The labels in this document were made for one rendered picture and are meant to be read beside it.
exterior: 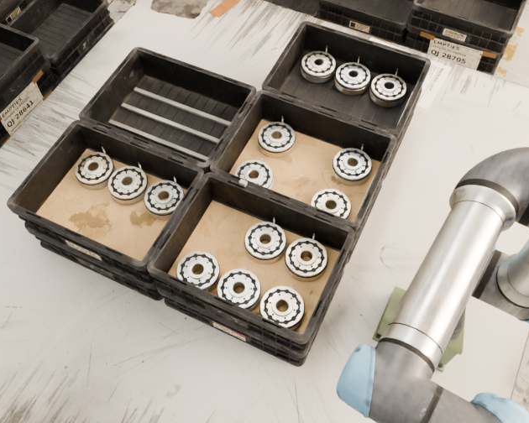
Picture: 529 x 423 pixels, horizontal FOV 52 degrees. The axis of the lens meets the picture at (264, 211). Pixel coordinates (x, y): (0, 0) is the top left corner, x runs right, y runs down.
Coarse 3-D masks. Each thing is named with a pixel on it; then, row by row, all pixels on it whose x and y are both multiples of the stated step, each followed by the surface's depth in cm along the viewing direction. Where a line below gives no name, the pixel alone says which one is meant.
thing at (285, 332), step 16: (208, 176) 136; (192, 192) 134; (256, 192) 133; (288, 208) 131; (176, 224) 129; (336, 224) 128; (352, 240) 126; (160, 272) 123; (336, 272) 124; (192, 288) 121; (224, 304) 119; (320, 304) 120; (256, 320) 117; (288, 336) 115; (304, 336) 115
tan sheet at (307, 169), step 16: (256, 128) 156; (256, 144) 153; (304, 144) 153; (320, 144) 152; (240, 160) 150; (272, 160) 150; (288, 160) 150; (304, 160) 150; (320, 160) 150; (288, 176) 147; (304, 176) 147; (320, 176) 147; (288, 192) 145; (304, 192) 145; (352, 192) 144; (352, 208) 142
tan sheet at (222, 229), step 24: (216, 216) 142; (240, 216) 141; (192, 240) 138; (216, 240) 138; (240, 240) 138; (264, 240) 138; (288, 240) 138; (240, 264) 134; (264, 264) 134; (216, 288) 132; (240, 288) 131; (264, 288) 131; (312, 288) 131; (312, 312) 128
